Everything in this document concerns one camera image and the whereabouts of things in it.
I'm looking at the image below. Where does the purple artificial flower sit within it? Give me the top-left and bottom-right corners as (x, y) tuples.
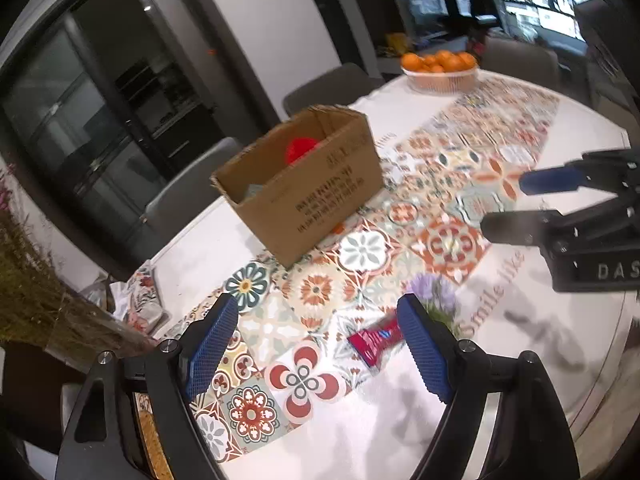
(407, 272), (463, 338)

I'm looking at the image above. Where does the brown cardboard box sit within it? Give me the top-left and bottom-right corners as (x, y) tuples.
(210, 105), (386, 270)

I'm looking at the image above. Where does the pile of oranges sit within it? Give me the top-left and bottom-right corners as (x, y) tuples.
(401, 50), (477, 75)

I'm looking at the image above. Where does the grey dining chair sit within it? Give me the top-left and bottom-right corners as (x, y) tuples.
(145, 137), (246, 246)
(482, 37), (558, 88)
(282, 62), (386, 118)

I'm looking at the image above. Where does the floral cloth tissue pouch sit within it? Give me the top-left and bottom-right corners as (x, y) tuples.
(122, 265), (168, 333)

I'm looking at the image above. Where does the computer monitor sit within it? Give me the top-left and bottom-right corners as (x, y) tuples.
(407, 0), (451, 18)

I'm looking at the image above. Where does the magenta packet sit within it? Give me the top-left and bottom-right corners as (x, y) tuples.
(347, 317), (406, 366)

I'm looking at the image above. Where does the red fluffy pompom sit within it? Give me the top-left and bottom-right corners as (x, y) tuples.
(285, 136), (321, 165)

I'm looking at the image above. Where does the silver refrigerator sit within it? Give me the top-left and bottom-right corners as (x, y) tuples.
(137, 0), (226, 111)

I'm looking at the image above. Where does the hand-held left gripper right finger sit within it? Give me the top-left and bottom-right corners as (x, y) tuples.
(396, 292), (583, 480)

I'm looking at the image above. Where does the dried flower bunch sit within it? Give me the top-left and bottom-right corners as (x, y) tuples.
(0, 160), (101, 346)

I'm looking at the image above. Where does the white plastic basket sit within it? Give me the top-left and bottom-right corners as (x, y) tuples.
(400, 62), (478, 95)

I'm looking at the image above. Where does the crumpled plastic bag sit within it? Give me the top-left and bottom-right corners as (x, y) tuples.
(77, 280), (126, 318)

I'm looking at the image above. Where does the white patterned table cover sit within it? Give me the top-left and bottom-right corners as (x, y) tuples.
(107, 70), (640, 480)

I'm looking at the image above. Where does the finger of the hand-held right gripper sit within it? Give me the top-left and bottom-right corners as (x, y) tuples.
(517, 149), (640, 196)
(482, 192), (640, 247)

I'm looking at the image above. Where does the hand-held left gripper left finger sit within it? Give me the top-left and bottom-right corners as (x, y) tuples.
(54, 291), (241, 480)

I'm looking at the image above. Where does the glass sliding door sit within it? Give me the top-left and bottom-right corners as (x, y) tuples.
(0, 0), (281, 271)

